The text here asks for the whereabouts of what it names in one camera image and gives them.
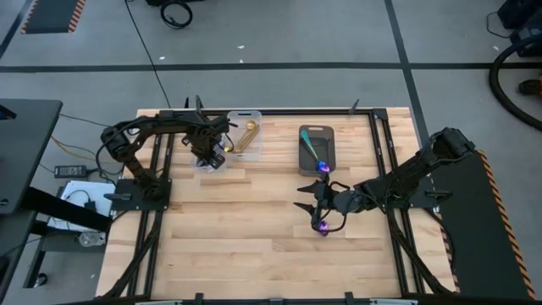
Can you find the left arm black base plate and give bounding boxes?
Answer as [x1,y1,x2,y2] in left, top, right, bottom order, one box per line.
[110,177,173,212]

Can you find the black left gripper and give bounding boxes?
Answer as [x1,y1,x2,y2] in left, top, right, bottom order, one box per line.
[184,114,233,170]

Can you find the long black floor cable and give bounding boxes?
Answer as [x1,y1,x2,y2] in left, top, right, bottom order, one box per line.
[124,0,172,109]

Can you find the coiled black cable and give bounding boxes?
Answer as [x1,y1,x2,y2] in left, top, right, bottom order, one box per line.
[159,0,194,30]

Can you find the black desk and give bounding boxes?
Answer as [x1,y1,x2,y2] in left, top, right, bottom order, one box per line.
[0,98,64,216]

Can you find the white box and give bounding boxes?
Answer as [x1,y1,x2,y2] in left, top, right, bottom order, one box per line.
[46,180,117,233]

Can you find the black hazard striped floor mat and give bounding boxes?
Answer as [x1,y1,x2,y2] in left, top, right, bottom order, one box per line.
[19,0,87,35]

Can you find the clear plastic bin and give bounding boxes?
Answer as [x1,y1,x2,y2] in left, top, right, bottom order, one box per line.
[226,110,263,162]
[189,121,228,174]

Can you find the black equipment case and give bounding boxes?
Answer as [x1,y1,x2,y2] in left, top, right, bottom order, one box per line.
[495,0,542,58]

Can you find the thick black hose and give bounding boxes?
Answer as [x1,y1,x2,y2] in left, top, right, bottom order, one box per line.
[488,34,542,132]

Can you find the grey plastic bin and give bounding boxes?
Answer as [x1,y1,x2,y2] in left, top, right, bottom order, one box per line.
[298,124,337,178]

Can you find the person's shoe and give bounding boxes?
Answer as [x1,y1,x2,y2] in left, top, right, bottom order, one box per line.
[518,78,542,97]

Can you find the clear plastic bottle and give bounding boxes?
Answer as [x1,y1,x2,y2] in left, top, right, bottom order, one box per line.
[77,230,107,248]

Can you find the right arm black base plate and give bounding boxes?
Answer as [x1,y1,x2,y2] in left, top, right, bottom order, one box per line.
[376,175,453,209]

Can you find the black hazard striped platform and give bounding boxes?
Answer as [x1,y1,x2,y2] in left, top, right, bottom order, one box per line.
[429,148,538,302]

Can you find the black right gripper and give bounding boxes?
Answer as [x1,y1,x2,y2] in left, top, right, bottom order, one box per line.
[293,180,355,224]

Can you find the black aluminium table frame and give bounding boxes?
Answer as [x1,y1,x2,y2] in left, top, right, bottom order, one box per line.
[99,108,456,305]

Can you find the black power adapter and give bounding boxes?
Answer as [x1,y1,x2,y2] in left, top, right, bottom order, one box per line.
[53,164,88,180]

